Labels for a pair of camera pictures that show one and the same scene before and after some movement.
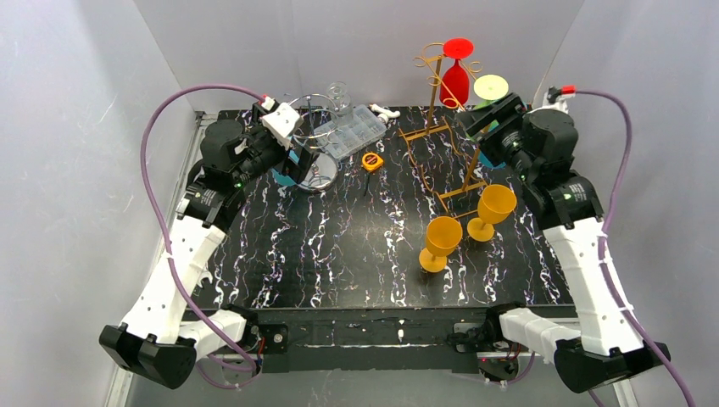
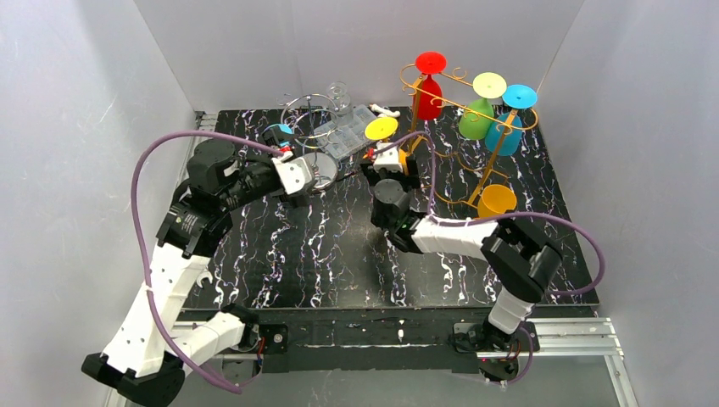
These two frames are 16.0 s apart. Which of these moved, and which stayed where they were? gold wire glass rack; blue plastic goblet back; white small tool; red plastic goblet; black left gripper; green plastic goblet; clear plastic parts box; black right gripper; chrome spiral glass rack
Moved: blue plastic goblet back; black right gripper; gold wire glass rack; black left gripper; red plastic goblet
Stayed: white small tool; green plastic goblet; chrome spiral glass rack; clear plastic parts box
